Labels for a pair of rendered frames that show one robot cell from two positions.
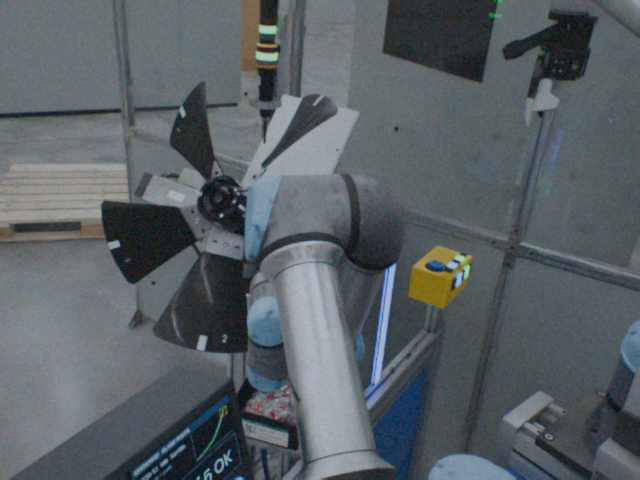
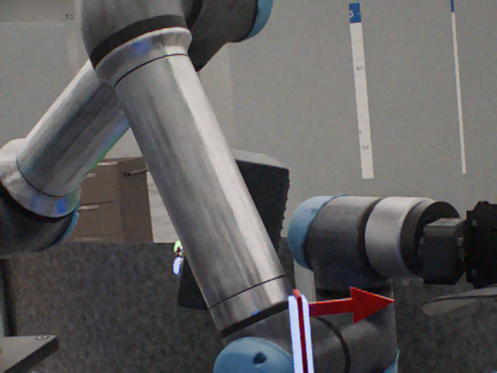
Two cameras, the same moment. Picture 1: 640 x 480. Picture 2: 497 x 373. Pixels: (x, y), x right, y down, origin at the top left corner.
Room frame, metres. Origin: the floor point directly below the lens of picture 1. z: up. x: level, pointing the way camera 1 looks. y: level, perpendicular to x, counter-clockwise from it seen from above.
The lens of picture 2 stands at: (1.69, -0.54, 1.32)
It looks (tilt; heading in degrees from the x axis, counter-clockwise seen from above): 7 degrees down; 146
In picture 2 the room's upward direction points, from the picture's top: 5 degrees counter-clockwise
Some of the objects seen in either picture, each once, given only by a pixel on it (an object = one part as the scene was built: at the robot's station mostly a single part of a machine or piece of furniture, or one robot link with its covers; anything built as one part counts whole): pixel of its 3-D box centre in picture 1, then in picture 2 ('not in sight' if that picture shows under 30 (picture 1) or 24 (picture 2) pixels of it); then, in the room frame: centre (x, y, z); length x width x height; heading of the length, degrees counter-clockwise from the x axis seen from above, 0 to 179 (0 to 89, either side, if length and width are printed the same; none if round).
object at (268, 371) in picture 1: (276, 357); (348, 341); (0.95, 0.07, 1.08); 0.11 x 0.08 x 0.11; 107
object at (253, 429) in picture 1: (279, 398); not in sight; (1.11, 0.07, 0.85); 0.22 x 0.17 x 0.07; 165
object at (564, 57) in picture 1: (564, 47); not in sight; (1.29, -0.44, 1.62); 0.09 x 0.08 x 0.12; 59
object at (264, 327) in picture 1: (269, 314); (349, 238); (0.94, 0.08, 1.17); 0.11 x 0.08 x 0.09; 6
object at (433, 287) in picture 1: (440, 278); not in sight; (1.42, -0.32, 1.02); 0.16 x 0.10 x 0.11; 149
